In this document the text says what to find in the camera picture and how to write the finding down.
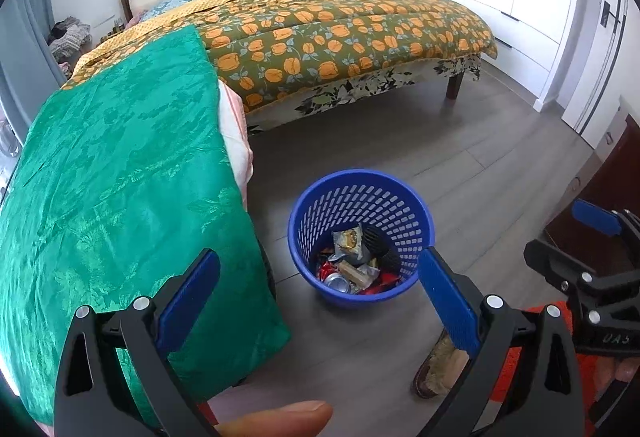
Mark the pile of clothes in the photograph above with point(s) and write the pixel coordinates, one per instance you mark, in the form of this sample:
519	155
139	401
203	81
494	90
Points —
70	39

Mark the crushed red can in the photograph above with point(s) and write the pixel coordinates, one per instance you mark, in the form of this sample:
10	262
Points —
337	285

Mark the long red wrapper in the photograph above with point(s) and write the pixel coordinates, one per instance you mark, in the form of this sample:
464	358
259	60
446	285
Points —
380	288

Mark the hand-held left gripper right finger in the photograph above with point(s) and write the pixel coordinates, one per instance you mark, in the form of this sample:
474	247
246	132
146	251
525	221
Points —
450	302

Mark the blue plastic basket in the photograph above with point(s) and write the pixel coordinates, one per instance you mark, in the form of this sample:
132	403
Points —
320	207

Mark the brown fuzzy slipper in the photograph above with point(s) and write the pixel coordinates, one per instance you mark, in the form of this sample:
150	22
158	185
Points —
435	367

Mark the grey blue curtain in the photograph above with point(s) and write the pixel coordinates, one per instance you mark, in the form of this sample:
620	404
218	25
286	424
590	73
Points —
25	42

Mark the green patterned cloth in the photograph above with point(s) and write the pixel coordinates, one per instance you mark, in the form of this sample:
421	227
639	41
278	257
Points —
125	167

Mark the person's right hand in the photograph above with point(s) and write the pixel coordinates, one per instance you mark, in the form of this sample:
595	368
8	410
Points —
605	374

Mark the black foam net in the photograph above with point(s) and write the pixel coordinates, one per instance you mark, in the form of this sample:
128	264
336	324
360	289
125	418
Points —
390	262

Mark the leaf print bed sheet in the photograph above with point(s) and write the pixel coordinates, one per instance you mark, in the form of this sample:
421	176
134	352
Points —
350	89

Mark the bed with orange floral quilt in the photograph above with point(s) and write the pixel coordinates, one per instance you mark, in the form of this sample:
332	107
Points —
325	37

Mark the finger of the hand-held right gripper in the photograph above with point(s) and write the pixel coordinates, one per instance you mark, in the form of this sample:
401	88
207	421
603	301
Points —
555	267
595	217

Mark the white door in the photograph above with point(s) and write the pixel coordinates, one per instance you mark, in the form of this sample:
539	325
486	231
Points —
590	82

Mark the blue patterned pillow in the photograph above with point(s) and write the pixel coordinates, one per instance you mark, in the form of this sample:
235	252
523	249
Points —
175	3

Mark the orange pants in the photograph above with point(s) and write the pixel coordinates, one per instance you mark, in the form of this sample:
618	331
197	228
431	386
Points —
587	397

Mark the dark brown wooden cabinet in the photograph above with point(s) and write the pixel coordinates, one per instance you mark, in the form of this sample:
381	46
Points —
600	187

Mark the pink striped cloth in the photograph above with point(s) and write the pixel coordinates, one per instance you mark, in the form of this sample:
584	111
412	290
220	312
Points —
235	137

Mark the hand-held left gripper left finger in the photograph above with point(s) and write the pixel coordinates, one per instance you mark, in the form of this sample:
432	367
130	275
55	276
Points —
192	297

